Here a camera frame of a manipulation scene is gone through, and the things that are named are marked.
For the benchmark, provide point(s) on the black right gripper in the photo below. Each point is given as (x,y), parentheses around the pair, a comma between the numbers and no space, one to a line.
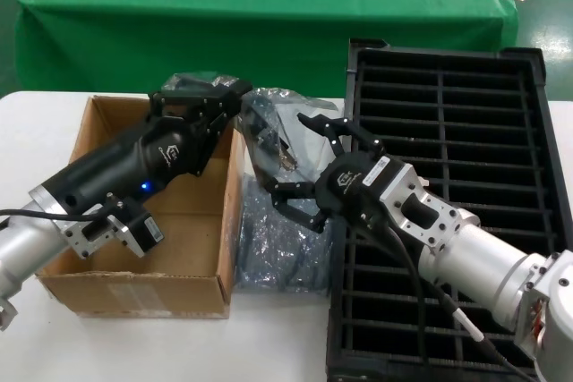
(349,189)

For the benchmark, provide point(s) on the pile of empty antistatic bags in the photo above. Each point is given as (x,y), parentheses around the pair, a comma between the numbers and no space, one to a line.
(277,257)

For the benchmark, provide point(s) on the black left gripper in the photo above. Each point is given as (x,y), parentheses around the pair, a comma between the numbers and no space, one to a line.
(134,163)

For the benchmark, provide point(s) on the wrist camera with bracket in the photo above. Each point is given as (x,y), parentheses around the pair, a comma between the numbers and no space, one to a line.
(112,230)
(416,203)

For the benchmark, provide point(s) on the large open cardboard box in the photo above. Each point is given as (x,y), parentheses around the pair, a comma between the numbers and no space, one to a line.
(188,221)

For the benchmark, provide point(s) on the black slotted container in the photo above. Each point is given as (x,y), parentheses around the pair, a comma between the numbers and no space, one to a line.
(470,109)

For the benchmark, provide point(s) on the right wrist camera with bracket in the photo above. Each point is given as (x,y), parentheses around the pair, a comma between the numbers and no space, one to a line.
(416,203)

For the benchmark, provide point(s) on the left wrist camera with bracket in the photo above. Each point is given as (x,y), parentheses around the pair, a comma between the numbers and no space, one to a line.
(112,230)

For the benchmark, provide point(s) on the translucent antistatic bag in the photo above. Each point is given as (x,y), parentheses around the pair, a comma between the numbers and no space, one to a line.
(304,109)

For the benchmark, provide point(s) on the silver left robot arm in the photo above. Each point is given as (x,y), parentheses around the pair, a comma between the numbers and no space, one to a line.
(22,248)

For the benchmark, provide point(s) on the green tablecloth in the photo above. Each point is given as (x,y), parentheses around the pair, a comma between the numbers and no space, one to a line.
(224,19)

